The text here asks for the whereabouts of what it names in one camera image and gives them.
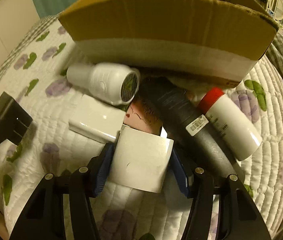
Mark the white bottle red cap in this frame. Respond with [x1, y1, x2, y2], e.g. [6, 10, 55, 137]
[198, 87, 262, 161]

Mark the white cylindrical device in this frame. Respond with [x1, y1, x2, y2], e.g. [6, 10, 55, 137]
[66, 62, 141, 106]

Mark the white rectangular box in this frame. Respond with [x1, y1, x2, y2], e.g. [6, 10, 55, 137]
[109, 127, 174, 193]

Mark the black remote control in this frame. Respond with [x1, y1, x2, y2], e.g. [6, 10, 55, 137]
[139, 77, 245, 182]

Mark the pink patterned box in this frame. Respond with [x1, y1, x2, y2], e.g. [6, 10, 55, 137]
[123, 96, 163, 135]

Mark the white floral quilt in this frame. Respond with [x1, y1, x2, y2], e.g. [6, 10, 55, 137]
[0, 17, 283, 239]

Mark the white glossy flat box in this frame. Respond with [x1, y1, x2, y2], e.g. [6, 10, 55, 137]
[69, 95, 126, 143]

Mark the brown cardboard box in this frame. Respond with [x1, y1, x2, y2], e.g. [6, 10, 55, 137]
[59, 0, 279, 87]

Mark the white oval vanity mirror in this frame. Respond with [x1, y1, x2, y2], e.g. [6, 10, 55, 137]
[267, 0, 283, 21]

